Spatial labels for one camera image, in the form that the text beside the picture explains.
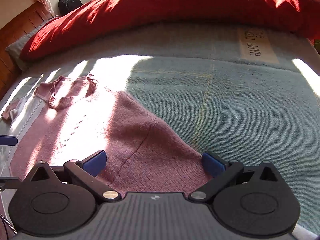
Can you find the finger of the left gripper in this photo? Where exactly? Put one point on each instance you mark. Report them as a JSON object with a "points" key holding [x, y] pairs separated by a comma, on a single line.
{"points": [[9, 183], [8, 140]]}

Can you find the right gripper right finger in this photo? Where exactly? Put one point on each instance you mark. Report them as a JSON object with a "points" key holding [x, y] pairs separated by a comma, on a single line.
{"points": [[232, 181]]}

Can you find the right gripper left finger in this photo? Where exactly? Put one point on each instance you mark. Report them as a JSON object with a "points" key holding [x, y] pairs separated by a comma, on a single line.
{"points": [[72, 182]]}

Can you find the pink and white knit sweater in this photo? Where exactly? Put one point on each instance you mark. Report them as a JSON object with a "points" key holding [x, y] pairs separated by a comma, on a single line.
{"points": [[71, 119]]}

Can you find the grey pillow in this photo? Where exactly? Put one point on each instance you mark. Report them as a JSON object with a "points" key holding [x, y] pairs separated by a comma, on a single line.
{"points": [[15, 48]]}

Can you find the wooden headboard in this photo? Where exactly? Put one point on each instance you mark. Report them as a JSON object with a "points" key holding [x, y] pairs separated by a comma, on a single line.
{"points": [[25, 22]]}

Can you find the black backpack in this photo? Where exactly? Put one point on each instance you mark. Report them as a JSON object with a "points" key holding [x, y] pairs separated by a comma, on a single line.
{"points": [[66, 6]]}

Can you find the red duvet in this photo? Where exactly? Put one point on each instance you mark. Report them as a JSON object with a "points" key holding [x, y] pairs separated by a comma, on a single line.
{"points": [[100, 17]]}

